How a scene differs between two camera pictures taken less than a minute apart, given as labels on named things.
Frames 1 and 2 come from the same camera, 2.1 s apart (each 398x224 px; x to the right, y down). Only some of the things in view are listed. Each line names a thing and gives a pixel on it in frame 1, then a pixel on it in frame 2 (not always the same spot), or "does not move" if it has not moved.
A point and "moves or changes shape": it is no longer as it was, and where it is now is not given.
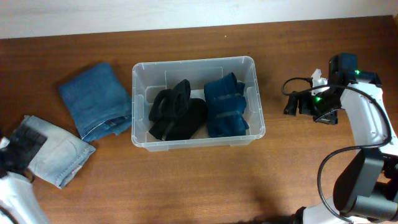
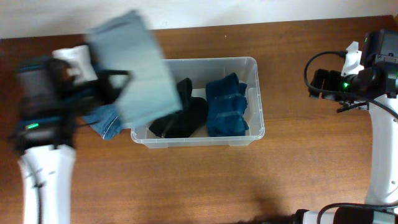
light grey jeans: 61,155 moves or changes shape
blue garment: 226,102 does not move
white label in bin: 199,94 does not move
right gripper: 306,98 → 327,76
